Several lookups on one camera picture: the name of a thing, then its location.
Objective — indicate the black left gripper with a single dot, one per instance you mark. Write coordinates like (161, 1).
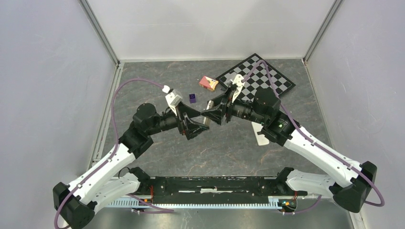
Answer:
(193, 129)

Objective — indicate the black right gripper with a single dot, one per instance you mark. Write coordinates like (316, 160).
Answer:
(215, 115)

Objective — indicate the red and white remote control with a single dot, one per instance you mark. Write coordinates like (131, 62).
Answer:
(260, 138)

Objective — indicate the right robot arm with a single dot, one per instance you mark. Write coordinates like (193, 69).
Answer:
(347, 181)

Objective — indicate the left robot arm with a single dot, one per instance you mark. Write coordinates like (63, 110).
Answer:
(77, 202)

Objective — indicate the purple plastic block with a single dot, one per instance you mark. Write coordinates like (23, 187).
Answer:
(192, 98)

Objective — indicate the red playing card box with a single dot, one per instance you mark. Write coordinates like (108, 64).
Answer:
(208, 83)

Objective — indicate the black and white chessboard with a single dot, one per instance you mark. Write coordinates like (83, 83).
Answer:
(258, 79)

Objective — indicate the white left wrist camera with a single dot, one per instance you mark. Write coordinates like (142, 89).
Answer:
(173, 98)

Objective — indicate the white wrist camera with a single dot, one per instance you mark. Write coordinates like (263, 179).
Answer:
(173, 98)
(236, 87)

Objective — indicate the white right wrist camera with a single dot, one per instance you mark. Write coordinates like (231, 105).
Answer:
(236, 87)

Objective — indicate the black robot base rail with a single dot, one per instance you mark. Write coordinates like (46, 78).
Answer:
(226, 192)

